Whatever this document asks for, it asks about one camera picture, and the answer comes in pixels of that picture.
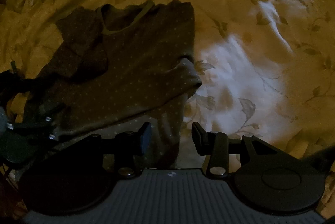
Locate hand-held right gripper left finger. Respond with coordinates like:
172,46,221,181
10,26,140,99
73,122,153,178

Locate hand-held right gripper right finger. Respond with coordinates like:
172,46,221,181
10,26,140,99
192,122,278,178

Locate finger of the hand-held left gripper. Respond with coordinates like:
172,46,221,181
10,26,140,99
25,102,66,123
6,120,57,141

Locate grey dotted small shirt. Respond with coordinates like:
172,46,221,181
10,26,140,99
25,0,203,169

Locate floral bed sheet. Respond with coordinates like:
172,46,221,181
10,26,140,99
0,0,335,203

